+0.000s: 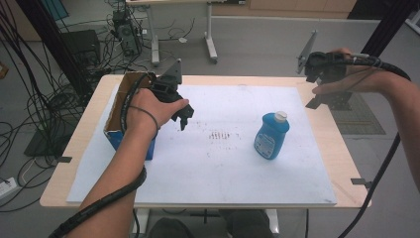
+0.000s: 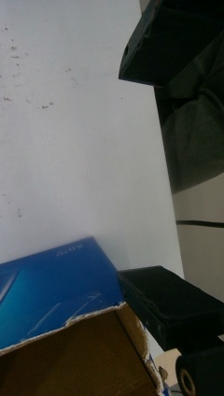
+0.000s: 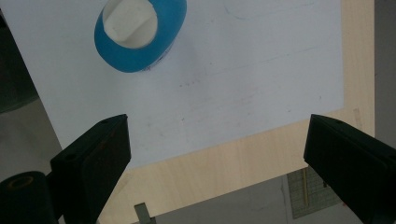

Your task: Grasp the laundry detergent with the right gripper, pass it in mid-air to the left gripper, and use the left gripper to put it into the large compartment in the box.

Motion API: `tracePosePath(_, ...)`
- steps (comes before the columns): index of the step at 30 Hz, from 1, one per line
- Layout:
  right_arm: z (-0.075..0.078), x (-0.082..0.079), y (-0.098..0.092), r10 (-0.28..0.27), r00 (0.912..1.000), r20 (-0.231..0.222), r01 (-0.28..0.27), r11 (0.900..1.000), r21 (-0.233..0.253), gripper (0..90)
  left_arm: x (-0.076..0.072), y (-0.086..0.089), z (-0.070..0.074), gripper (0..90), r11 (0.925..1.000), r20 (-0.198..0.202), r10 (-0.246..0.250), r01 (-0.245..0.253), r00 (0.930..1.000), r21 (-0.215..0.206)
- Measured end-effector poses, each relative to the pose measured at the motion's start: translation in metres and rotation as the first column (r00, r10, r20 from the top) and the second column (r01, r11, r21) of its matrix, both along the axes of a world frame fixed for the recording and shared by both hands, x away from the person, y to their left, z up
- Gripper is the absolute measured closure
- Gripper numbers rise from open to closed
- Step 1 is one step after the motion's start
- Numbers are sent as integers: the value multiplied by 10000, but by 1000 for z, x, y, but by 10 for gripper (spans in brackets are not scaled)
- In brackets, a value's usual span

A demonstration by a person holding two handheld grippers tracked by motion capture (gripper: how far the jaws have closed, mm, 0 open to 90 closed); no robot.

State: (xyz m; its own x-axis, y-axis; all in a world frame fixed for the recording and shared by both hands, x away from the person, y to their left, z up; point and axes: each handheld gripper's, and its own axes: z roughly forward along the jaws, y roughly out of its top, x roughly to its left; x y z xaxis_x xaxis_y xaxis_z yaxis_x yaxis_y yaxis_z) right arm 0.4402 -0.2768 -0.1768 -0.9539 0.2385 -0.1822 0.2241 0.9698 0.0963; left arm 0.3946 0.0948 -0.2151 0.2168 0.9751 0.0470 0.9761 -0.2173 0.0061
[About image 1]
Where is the black metal stand post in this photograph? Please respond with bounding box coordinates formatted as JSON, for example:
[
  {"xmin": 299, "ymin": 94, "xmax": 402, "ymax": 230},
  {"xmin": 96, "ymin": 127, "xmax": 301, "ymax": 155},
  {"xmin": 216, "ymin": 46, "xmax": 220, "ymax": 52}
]
[
  {"xmin": 15, "ymin": 0, "xmax": 87, "ymax": 97},
  {"xmin": 330, "ymin": 0, "xmax": 420, "ymax": 111}
]

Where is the computer tower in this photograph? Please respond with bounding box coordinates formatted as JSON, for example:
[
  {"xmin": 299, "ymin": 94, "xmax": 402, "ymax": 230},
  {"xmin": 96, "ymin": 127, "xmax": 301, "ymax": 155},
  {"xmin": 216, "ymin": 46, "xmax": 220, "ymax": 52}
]
[{"xmin": 111, "ymin": 9, "xmax": 144, "ymax": 58}]

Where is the blue plastic bottle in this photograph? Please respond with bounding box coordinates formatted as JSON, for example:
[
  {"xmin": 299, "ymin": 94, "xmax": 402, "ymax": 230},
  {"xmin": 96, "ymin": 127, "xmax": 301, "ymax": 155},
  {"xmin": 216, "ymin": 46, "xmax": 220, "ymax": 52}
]
[{"xmin": 253, "ymin": 110, "xmax": 291, "ymax": 161}]

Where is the dark floor mat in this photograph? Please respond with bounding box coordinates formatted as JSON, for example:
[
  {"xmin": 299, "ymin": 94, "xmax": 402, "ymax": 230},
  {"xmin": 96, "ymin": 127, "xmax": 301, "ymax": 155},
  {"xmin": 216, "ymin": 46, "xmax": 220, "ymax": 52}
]
[{"xmin": 316, "ymin": 81, "xmax": 387, "ymax": 136}]

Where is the right hand-held gripper cable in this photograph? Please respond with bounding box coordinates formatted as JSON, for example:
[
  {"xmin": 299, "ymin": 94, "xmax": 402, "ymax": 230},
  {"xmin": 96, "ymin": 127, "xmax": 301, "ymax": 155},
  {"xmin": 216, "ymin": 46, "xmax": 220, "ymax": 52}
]
[{"xmin": 337, "ymin": 53, "xmax": 412, "ymax": 238}]

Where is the white paper sheet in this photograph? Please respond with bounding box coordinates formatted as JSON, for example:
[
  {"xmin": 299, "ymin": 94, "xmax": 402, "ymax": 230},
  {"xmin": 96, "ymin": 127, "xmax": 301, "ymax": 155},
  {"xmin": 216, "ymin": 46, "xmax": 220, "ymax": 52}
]
[{"xmin": 66, "ymin": 83, "xmax": 338, "ymax": 206}]

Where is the left hand-held gripper cable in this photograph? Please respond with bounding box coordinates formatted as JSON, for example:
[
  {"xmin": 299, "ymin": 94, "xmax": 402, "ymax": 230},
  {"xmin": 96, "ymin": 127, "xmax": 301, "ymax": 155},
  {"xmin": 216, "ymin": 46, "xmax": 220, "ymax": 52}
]
[{"xmin": 49, "ymin": 72, "xmax": 154, "ymax": 238}]

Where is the blue cardboard box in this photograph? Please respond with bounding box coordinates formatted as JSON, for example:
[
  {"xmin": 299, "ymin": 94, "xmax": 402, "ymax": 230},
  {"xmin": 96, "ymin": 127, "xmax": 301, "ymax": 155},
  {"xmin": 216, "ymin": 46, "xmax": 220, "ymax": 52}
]
[{"xmin": 103, "ymin": 70, "xmax": 158, "ymax": 162}]

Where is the tangle of black cables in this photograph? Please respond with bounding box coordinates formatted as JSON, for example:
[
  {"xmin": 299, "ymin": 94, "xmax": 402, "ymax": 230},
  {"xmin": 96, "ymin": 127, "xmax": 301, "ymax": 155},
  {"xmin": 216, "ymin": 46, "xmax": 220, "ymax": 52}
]
[{"xmin": 0, "ymin": 0, "xmax": 199, "ymax": 213}]

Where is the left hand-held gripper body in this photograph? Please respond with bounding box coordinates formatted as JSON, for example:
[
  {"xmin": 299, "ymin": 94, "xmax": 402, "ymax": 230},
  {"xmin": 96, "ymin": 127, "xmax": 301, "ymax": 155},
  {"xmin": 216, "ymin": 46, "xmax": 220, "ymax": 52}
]
[{"xmin": 150, "ymin": 59, "xmax": 184, "ymax": 104}]

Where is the wooden cabinet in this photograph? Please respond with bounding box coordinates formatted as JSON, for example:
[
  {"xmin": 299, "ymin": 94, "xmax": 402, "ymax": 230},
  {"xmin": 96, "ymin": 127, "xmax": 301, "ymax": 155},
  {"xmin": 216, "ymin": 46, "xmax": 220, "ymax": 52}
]
[{"xmin": 211, "ymin": 0, "xmax": 359, "ymax": 20}]

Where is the white desk frame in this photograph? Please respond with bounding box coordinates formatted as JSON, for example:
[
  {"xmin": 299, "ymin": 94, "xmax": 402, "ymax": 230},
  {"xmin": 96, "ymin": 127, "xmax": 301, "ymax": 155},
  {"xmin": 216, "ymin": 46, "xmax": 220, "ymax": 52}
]
[{"xmin": 126, "ymin": 0, "xmax": 247, "ymax": 67}]

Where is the black equipment case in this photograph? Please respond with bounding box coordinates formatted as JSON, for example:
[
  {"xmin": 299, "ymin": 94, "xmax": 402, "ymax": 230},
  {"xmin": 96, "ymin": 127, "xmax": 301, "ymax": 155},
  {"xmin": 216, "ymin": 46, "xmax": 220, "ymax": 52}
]
[{"xmin": 59, "ymin": 29, "xmax": 102, "ymax": 68}]

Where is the person's left leg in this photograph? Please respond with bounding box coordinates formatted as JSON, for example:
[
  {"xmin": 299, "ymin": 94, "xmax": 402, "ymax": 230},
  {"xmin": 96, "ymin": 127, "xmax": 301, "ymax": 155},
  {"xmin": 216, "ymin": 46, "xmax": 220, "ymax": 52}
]
[{"xmin": 147, "ymin": 217, "xmax": 196, "ymax": 238}]

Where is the black wrist band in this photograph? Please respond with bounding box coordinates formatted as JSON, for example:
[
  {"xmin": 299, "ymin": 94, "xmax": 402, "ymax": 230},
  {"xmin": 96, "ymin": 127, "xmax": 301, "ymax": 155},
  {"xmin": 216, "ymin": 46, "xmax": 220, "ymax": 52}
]
[{"xmin": 128, "ymin": 104, "xmax": 160, "ymax": 132}]

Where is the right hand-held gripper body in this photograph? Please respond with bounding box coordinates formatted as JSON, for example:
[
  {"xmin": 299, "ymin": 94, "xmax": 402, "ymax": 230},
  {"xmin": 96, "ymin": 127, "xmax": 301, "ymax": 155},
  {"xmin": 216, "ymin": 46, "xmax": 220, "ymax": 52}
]
[{"xmin": 295, "ymin": 30, "xmax": 353, "ymax": 84}]

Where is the person's right leg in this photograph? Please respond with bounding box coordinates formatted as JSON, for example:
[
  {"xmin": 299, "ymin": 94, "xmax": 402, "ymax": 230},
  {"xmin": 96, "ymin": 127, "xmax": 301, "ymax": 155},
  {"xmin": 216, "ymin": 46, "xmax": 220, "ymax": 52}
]
[{"xmin": 218, "ymin": 208, "xmax": 275, "ymax": 238}]

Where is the black stand base plate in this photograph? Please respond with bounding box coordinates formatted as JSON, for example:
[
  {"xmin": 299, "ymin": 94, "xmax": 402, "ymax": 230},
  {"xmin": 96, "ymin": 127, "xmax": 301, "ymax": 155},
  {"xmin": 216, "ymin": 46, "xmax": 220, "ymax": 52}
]
[{"xmin": 24, "ymin": 113, "xmax": 82, "ymax": 159}]

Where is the person's leg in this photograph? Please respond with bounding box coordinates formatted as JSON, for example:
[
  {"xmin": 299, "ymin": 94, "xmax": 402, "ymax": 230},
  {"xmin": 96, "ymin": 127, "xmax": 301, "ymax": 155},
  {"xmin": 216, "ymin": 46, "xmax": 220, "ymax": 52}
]
[
  {"xmin": 218, "ymin": 208, "xmax": 275, "ymax": 238},
  {"xmin": 147, "ymin": 217, "xmax": 196, "ymax": 238}
]

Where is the hand-held gripper cable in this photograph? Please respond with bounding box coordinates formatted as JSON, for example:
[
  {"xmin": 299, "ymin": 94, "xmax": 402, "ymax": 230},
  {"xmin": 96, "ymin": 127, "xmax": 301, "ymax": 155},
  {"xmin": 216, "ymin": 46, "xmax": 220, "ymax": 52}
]
[
  {"xmin": 49, "ymin": 72, "xmax": 154, "ymax": 238},
  {"xmin": 337, "ymin": 53, "xmax": 412, "ymax": 238}
]

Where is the white power strip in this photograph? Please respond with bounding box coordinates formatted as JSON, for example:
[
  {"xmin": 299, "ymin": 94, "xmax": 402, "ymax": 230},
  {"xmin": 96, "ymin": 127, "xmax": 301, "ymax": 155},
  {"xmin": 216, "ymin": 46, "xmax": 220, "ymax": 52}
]
[{"xmin": 0, "ymin": 177, "xmax": 18, "ymax": 200}]

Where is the person's right hand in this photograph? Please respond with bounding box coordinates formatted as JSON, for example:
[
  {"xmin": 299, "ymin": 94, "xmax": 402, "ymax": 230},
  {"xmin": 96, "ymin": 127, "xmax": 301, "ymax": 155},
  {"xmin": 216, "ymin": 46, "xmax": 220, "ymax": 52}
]
[{"xmin": 311, "ymin": 47, "xmax": 398, "ymax": 97}]

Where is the person's left hand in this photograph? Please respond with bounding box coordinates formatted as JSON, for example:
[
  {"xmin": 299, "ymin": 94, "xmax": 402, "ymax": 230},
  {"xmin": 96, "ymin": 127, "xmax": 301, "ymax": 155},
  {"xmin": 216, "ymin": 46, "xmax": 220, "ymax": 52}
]
[{"xmin": 126, "ymin": 87, "xmax": 190, "ymax": 138}]

